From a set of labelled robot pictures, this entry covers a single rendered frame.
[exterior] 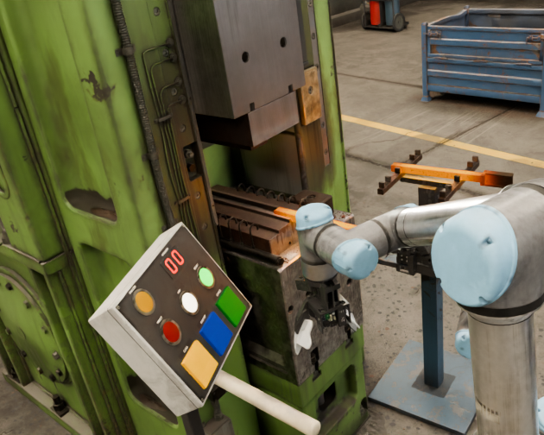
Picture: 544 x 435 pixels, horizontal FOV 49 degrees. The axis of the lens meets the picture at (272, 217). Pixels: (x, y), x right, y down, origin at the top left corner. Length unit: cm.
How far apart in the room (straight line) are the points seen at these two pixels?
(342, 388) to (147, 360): 122
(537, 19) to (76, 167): 486
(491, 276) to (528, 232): 7
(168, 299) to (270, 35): 74
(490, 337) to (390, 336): 203
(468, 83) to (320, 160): 367
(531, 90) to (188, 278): 437
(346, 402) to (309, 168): 90
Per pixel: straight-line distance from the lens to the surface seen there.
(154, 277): 130
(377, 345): 283
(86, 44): 147
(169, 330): 127
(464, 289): 80
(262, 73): 161
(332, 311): 127
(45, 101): 182
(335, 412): 233
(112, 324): 122
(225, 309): 141
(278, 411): 169
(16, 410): 305
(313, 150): 205
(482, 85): 560
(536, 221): 81
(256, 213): 187
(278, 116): 167
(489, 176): 202
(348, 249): 110
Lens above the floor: 183
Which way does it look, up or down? 27 degrees down
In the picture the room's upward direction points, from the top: 9 degrees counter-clockwise
